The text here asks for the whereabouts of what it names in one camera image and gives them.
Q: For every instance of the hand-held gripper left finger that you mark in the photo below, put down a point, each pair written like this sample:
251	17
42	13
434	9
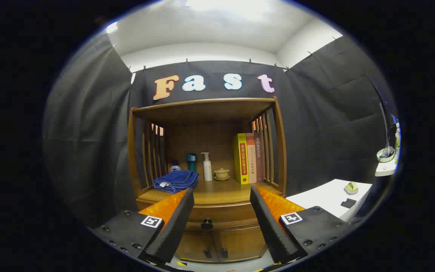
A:
174	223

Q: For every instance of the white table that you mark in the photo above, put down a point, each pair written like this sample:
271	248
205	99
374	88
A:
319	198

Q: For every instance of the wooden countertop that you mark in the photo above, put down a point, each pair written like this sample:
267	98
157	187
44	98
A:
221	190

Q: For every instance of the small black flat object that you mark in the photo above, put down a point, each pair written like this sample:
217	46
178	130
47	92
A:
348	203

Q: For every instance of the small green object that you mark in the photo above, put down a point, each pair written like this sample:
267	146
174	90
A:
351	187

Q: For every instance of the wooden drawer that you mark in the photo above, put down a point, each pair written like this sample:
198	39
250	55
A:
227	214

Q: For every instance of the white ledge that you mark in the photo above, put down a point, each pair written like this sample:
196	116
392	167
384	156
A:
385	168

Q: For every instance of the beige saucer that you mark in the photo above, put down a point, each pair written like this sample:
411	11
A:
222	179

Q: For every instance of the white round dish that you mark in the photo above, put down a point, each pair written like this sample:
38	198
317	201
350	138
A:
385	155

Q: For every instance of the beige tea bowl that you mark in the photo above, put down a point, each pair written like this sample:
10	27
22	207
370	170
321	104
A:
222	173

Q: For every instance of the wooden cabinet door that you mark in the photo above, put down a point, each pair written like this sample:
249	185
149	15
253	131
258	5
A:
195	245
240	241

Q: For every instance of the small white bottle blue cap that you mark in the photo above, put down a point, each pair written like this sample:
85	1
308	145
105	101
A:
175	167

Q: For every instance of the wooden cabinet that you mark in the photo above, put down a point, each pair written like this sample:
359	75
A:
202	109

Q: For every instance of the orange and white book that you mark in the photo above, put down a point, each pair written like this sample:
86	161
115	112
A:
252	158

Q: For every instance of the white pump bottle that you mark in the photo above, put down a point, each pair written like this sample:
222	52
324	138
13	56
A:
207	170

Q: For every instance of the yellow book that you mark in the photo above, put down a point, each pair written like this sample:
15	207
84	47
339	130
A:
241	162

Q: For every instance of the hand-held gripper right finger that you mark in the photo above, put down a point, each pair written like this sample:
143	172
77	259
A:
268	223

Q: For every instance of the folded blue towel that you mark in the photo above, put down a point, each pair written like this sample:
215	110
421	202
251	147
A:
176	180

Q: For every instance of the brown book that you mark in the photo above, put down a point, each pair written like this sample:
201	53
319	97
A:
259	155

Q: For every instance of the teal bottle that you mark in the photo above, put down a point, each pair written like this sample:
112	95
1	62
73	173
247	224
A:
192	163

